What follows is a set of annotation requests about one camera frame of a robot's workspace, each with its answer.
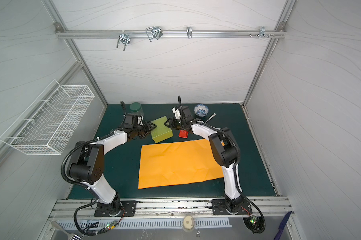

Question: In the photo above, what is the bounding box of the silver fork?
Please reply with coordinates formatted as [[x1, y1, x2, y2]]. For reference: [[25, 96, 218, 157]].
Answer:
[[204, 113, 216, 123]]

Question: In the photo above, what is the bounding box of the white wire basket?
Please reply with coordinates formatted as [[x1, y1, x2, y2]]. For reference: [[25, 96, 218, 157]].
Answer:
[[0, 80, 95, 156]]

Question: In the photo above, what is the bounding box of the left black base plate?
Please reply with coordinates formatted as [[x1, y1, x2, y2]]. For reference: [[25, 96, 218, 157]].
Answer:
[[94, 201, 137, 218]]

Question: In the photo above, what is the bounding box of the red tape dispenser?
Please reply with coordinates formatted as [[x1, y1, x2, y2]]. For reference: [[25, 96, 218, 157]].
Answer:
[[179, 130, 189, 139]]

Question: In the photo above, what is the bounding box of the blue white ceramic bowl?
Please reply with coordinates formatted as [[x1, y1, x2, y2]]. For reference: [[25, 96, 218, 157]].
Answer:
[[193, 104, 209, 117]]

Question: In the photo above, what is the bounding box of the green table mat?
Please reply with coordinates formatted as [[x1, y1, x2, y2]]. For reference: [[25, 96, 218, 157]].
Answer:
[[67, 103, 276, 199]]

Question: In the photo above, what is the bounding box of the blue handled tool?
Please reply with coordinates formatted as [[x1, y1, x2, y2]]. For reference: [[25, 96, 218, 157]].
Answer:
[[273, 211, 292, 240]]

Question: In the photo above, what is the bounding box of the aluminium cross rail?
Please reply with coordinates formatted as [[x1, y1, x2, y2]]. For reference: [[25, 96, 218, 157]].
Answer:
[[56, 29, 286, 39]]

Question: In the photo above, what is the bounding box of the orange wrapping paper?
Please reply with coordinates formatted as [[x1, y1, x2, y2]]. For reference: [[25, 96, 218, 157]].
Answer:
[[138, 139, 223, 189]]

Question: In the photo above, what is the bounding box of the green gift box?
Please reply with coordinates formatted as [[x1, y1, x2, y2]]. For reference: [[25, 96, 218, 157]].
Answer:
[[151, 116, 174, 144]]

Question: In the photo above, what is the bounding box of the left metal clamp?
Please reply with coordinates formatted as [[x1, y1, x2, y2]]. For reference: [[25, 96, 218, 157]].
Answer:
[[116, 32, 131, 51]]

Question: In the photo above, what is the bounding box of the middle metal clamp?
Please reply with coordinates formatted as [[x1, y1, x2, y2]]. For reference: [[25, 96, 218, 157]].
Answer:
[[146, 26, 163, 42]]

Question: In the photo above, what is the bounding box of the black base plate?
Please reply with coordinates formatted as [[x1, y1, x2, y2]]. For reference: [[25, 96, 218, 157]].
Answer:
[[206, 199, 253, 216], [94, 201, 137, 218]]

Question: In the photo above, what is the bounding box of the small metal hook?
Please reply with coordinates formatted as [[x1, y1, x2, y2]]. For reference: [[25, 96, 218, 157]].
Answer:
[[186, 27, 192, 39]]

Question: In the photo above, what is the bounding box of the right metal bracket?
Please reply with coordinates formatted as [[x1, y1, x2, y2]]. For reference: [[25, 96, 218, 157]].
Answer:
[[248, 27, 275, 39]]

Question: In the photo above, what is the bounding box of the round white puck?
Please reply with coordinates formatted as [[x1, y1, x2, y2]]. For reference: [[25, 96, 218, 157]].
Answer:
[[182, 215, 195, 232]]

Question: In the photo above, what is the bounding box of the right base cable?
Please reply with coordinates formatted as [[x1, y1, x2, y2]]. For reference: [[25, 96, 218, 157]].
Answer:
[[242, 194, 266, 234]]

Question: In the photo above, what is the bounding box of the left base cable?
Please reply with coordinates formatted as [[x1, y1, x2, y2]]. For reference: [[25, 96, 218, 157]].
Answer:
[[73, 200, 126, 237]]

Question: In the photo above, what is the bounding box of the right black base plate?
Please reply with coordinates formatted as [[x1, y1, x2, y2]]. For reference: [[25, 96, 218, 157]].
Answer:
[[206, 199, 253, 216]]

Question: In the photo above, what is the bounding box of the green lid glass jar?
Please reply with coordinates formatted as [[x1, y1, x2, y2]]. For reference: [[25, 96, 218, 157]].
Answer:
[[129, 102, 144, 118]]

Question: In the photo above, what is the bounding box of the base cable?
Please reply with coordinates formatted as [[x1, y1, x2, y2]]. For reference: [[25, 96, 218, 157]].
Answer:
[[242, 194, 266, 234], [73, 200, 126, 237]]

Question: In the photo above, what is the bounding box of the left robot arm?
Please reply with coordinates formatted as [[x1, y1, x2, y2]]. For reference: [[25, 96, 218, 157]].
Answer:
[[61, 114, 157, 215]]

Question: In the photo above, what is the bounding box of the metal clamp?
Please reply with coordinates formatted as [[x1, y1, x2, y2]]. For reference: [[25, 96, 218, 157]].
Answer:
[[146, 26, 163, 42], [116, 32, 131, 51]]

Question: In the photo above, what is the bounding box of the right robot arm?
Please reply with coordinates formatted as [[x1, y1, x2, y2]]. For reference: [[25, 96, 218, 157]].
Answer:
[[165, 103, 248, 214]]

